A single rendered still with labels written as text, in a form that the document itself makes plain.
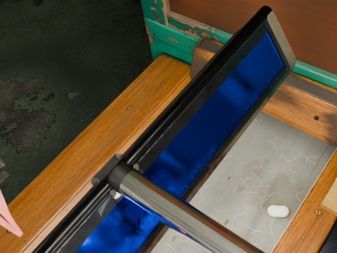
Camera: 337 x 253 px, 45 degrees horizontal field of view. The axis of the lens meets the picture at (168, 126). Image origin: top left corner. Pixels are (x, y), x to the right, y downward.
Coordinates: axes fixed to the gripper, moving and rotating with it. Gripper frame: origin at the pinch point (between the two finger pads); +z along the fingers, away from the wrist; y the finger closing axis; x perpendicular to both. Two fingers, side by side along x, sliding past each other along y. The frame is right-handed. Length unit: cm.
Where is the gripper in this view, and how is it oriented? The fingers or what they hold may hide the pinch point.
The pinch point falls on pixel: (16, 231)
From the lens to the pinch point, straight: 63.2
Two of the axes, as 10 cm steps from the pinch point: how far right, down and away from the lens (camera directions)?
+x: -3.9, 1.9, 9.0
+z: 6.7, 7.3, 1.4
